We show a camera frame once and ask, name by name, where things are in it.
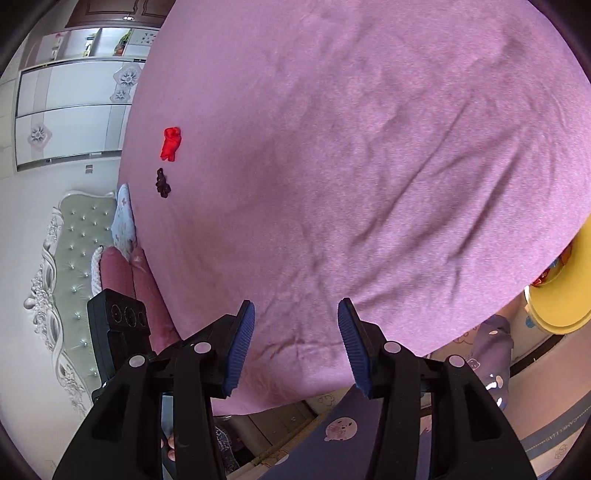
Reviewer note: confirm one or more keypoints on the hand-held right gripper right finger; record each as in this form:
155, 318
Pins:
353, 346

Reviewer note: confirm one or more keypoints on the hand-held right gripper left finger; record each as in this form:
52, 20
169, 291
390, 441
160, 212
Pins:
240, 350

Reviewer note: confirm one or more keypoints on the red patterned snack packet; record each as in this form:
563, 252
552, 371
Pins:
551, 272

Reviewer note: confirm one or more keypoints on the person's left hand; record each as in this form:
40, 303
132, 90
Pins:
170, 445

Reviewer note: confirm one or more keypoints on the pink bolster pillow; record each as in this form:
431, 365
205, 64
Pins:
143, 286

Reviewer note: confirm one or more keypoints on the tufted green headboard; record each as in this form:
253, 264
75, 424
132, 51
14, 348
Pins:
74, 258

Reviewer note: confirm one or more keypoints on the person's purple pajama legs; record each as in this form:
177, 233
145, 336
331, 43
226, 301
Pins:
341, 443

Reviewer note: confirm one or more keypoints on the light blue printed pillow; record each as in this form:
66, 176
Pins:
124, 221

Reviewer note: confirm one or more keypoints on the dark maroon sock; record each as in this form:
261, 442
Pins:
162, 184

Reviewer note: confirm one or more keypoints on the pink blanket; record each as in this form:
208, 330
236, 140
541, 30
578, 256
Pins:
369, 161

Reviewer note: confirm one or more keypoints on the red sock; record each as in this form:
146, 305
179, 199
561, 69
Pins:
170, 143

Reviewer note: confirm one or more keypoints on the white wardrobe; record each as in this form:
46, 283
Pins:
74, 92

